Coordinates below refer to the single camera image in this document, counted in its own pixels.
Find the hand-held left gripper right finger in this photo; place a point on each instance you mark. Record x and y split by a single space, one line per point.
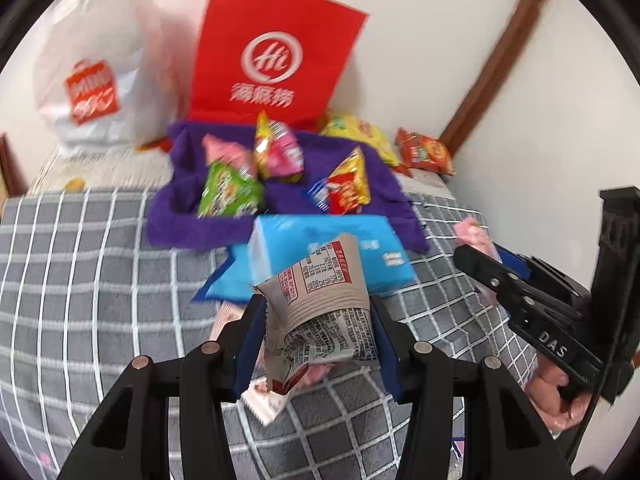
387 355

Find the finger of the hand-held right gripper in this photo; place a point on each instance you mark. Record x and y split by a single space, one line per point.
485 267
512 261

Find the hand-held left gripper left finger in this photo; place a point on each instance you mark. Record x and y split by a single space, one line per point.
250 350

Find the grey newsprint snack packet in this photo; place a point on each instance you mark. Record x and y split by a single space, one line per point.
325 310

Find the person's right hand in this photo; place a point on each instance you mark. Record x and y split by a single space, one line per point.
550 395

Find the pale pink snack packet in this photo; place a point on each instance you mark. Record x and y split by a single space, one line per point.
225 317

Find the white red snack packet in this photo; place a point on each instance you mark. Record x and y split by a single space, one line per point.
265 402

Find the blue tissue box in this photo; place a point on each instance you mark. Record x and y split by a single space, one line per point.
300 232

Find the red chips bag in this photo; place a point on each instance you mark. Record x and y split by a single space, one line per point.
425 152

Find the green snack packet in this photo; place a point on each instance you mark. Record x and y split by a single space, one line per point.
227 192

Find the purple towel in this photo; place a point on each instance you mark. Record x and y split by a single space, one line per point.
170 210

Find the yellow red triangular snack packet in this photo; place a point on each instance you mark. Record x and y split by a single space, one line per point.
345 185

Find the grey checked blanket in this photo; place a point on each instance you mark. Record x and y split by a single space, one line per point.
100 285

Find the blue snack packet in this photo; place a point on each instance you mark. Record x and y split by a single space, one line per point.
316 191

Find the yellow chips bag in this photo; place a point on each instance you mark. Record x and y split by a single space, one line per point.
365 132

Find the pink yellow snack packet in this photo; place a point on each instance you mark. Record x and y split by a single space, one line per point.
277 152

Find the brown wooden furniture piece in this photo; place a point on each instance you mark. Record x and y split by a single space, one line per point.
10 165

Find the red paper bag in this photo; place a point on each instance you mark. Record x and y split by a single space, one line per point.
280 20

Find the white plastic bag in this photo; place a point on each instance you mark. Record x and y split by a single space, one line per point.
125 35

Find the brown wooden frame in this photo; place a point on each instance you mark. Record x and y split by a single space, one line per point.
500 55

